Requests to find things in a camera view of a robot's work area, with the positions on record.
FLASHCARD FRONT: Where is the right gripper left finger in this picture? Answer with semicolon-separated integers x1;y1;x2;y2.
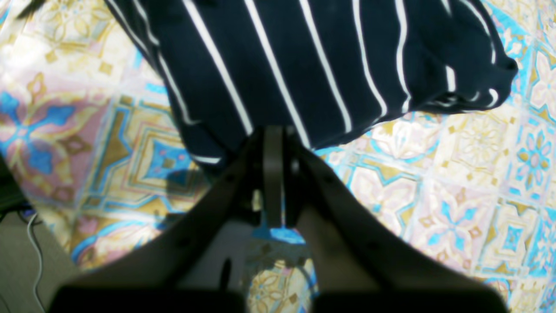
48;126;283;313

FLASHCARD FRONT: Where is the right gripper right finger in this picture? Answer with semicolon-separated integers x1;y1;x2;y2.
285;130;508;313

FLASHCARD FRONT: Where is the navy white striped T-shirt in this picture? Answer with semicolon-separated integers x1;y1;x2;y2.
106;0;518;172

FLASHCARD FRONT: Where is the patterned floral tablecloth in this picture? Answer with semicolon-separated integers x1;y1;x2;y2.
1;0;555;313

